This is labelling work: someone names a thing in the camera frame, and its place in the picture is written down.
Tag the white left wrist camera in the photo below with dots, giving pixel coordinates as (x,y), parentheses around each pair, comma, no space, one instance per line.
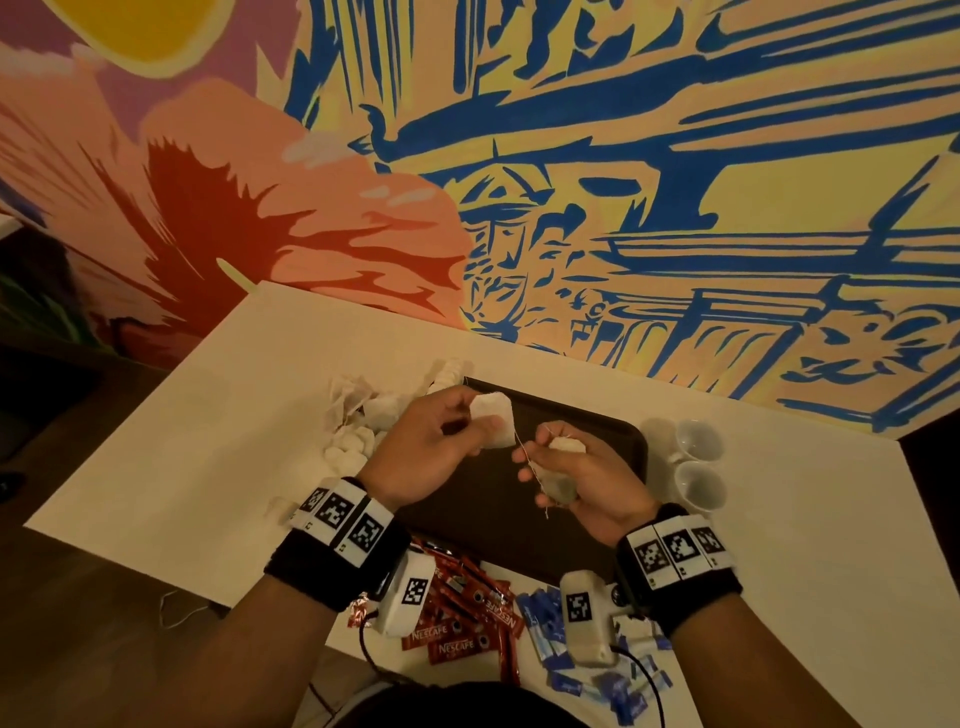
(408,593)

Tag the person's right hand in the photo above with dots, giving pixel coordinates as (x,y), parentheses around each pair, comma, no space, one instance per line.
(600,488)

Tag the pile of red Nescafe sachets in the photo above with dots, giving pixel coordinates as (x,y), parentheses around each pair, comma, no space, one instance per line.
(473,608)

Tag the dark brown tray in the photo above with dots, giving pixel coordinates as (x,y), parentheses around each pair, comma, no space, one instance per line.
(480,518)

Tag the pile of blue sugar sachets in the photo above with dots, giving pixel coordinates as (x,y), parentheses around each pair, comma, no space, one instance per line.
(540,623)

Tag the pile of white tea bags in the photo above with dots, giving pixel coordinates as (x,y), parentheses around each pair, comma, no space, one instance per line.
(360,428)

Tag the black clothing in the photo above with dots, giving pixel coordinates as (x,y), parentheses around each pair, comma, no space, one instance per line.
(458,708)

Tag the small white cup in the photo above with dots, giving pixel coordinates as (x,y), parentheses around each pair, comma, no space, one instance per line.
(701,440)
(699,485)

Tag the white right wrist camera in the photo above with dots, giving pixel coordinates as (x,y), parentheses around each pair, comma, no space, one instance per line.
(585,615)

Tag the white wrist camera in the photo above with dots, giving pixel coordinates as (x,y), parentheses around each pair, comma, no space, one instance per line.
(408,593)
(585,615)

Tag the person's right forearm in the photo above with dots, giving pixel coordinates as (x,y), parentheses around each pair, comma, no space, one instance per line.
(758,683)

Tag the white tea bag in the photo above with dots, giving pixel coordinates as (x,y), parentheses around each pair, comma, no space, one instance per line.
(563,468)
(494,417)

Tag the person's left forearm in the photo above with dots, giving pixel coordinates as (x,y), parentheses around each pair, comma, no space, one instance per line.
(225,660)

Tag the person's left hand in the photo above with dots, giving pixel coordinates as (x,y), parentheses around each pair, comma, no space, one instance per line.
(420,450)

